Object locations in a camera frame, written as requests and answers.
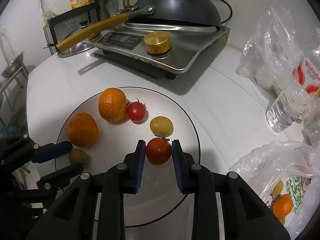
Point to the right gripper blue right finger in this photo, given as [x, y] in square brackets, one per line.
[179, 164]

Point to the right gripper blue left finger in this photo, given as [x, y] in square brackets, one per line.
[138, 163]

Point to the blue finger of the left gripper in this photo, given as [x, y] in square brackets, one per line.
[51, 151]
[60, 178]

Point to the red cherry tomato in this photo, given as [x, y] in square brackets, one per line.
[158, 151]
[136, 111]

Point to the yellow cherry tomato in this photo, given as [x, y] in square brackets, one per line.
[282, 220]
[278, 188]
[78, 156]
[161, 126]

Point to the mandarin orange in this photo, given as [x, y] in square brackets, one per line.
[282, 206]
[112, 104]
[82, 130]

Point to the stainless induction cooker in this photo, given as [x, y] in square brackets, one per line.
[171, 48]

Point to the steel pot lid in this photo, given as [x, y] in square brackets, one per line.
[77, 46]

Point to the printed plastic fruit bag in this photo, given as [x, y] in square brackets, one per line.
[280, 168]

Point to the clear plastic bag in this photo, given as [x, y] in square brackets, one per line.
[272, 53]

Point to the clear water bottle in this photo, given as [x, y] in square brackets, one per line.
[299, 97]

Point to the black wok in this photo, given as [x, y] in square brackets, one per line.
[195, 13]

